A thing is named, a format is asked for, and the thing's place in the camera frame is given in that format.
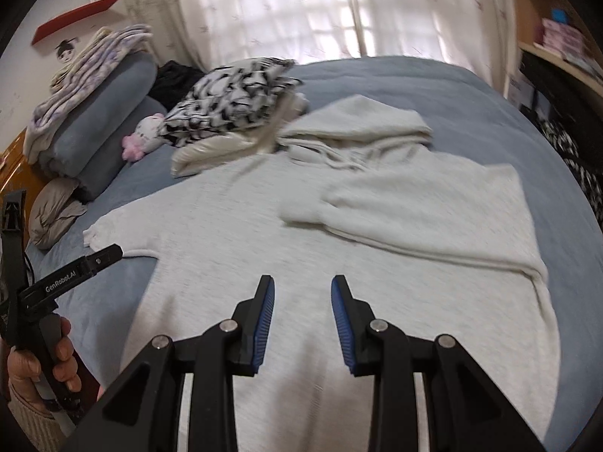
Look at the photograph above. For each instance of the black and white patterned cloth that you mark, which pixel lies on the black and white patterned cloth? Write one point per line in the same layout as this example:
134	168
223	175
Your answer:
221	99

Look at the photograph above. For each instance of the cream folded cloth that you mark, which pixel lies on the cream folded cloth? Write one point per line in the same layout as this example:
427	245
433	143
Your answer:
207	155

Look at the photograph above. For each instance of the black and white speckled cloth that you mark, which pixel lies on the black and white speckled cloth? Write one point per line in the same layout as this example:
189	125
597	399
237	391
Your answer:
572	165

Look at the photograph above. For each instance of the blue-grey pillow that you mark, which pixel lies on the blue-grey pillow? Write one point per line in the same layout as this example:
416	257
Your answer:
120	150
103	108

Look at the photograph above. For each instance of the wooden headboard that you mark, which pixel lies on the wooden headboard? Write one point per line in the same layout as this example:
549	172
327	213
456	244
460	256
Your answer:
16	169

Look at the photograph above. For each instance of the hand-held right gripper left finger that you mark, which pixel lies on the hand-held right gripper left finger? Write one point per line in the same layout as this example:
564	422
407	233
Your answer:
264	325

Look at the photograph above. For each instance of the person's left hand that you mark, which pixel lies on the person's left hand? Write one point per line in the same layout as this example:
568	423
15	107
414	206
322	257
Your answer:
28	376

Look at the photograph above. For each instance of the purple floral folded blanket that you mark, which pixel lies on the purple floral folded blanket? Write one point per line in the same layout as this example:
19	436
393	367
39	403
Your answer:
85	75

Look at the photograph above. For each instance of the small blue box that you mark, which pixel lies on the small blue box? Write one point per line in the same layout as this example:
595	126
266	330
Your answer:
559	16

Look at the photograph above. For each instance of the wooden shelf unit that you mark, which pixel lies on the wooden shelf unit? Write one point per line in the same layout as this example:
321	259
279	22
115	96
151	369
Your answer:
527	14

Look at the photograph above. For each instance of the stack of pink boxes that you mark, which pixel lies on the stack of pink boxes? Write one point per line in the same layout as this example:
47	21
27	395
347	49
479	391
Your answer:
560	40

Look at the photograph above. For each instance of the white sheer curtains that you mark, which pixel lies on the white sheer curtains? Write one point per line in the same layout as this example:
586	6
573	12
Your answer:
292	9

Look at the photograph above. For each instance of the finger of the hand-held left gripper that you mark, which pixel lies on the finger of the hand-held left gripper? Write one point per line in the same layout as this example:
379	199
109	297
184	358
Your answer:
13	214
104	258

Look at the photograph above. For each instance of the pink and white plush toy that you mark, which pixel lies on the pink and white plush toy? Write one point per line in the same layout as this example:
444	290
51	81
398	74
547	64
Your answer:
141	134

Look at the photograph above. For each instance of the white cardboard box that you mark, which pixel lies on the white cardboard box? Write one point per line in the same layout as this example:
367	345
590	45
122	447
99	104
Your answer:
519	87

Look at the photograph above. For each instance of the grey-beige pillow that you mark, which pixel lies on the grey-beige pillow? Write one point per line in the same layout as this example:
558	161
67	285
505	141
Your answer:
54	212

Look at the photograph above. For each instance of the blue bed blanket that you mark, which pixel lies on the blue bed blanket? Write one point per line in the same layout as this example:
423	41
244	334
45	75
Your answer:
452	99

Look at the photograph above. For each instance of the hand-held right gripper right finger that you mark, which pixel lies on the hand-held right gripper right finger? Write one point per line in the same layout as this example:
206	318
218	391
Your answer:
340	325

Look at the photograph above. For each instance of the red wall shelf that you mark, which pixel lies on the red wall shelf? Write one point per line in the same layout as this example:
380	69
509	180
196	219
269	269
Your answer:
75	18

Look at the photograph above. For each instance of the white hoodie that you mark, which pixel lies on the white hoodie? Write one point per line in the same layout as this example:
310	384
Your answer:
292	226

